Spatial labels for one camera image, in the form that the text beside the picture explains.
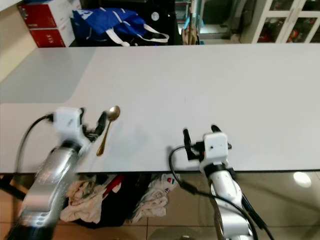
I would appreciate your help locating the black clothing pile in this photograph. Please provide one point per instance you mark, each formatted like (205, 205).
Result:
(120, 210)

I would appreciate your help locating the white glass door cabinet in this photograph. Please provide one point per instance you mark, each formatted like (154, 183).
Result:
(255, 25)

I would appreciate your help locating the large red white box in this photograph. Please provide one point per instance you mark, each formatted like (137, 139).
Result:
(37, 16)

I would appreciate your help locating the black metal table leg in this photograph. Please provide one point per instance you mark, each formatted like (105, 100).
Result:
(7, 185)

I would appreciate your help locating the beige crumpled cloth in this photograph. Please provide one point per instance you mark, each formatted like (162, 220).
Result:
(80, 202)

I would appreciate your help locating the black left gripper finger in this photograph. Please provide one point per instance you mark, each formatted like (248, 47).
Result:
(103, 121)

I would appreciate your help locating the small red white box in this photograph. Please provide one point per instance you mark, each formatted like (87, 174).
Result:
(47, 37)

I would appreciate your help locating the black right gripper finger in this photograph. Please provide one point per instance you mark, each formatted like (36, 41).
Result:
(216, 128)
(187, 142)

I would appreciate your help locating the gold metal spoon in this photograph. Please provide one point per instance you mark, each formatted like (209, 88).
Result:
(114, 112)

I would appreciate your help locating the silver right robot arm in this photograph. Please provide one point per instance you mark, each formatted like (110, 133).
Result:
(227, 200)

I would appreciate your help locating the red item among clothes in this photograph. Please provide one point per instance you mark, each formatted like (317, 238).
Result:
(114, 184)

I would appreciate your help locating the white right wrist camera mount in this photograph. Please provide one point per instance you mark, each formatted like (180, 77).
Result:
(215, 146)

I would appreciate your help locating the white printed crumpled cloth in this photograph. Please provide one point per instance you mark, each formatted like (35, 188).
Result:
(152, 200)

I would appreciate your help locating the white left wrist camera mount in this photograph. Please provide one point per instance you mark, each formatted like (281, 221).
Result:
(68, 122)

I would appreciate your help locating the tan hanging cloth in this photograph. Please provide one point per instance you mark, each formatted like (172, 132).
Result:
(190, 32)

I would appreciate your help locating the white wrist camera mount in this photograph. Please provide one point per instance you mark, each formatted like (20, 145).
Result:
(215, 146)
(68, 122)

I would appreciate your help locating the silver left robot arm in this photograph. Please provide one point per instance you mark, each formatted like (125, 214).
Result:
(50, 185)

